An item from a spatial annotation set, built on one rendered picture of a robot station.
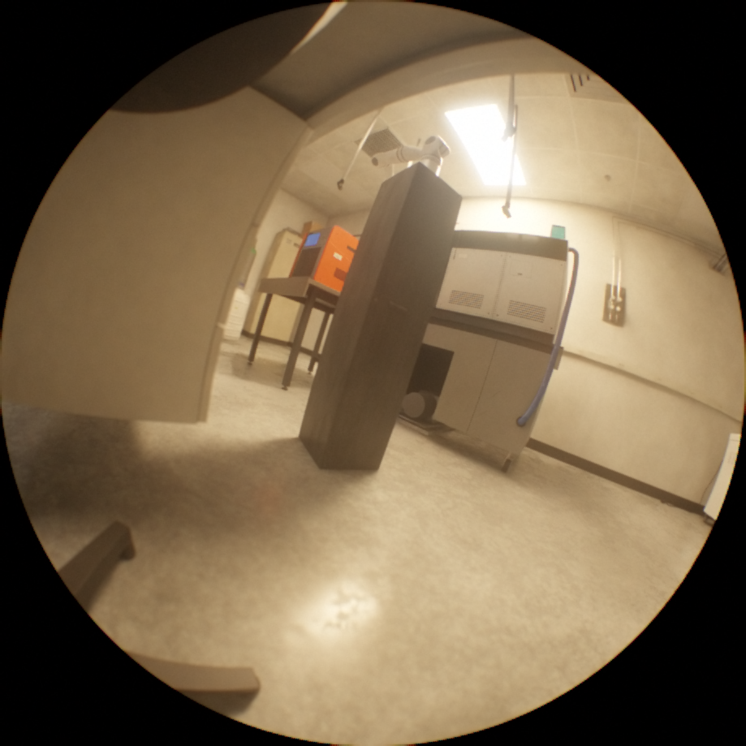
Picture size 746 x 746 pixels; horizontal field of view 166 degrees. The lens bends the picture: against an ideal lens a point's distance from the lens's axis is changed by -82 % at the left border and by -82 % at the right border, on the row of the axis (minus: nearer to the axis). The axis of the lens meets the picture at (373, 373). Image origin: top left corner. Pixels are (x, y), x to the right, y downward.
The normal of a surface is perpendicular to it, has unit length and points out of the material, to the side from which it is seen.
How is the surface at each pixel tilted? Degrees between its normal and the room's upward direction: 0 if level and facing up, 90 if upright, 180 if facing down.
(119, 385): 90
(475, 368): 90
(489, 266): 90
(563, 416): 90
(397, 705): 0
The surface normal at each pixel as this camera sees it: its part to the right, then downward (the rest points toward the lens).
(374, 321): 0.51, 0.24
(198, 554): 0.30, -0.95
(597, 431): -0.61, -0.13
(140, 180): 0.73, 0.29
